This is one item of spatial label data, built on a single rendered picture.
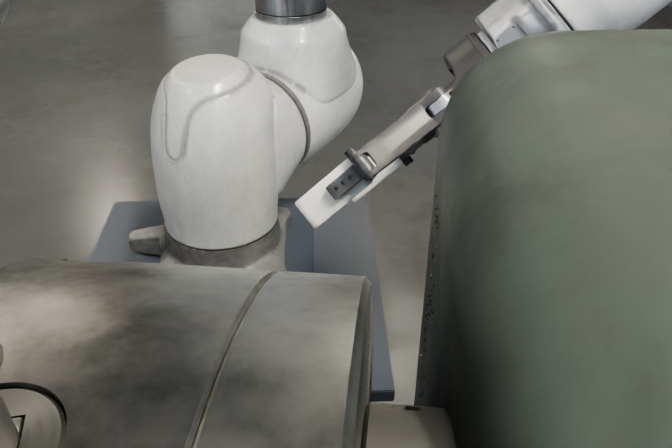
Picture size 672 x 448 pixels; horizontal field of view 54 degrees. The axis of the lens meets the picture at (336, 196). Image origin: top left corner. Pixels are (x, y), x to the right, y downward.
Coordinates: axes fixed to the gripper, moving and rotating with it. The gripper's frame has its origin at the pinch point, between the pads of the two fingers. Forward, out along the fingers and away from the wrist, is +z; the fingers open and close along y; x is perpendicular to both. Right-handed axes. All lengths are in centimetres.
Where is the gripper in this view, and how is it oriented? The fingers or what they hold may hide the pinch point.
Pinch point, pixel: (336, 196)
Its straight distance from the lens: 65.3
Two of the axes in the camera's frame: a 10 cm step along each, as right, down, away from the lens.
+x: 6.2, 7.8, -0.5
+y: -2.9, 1.6, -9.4
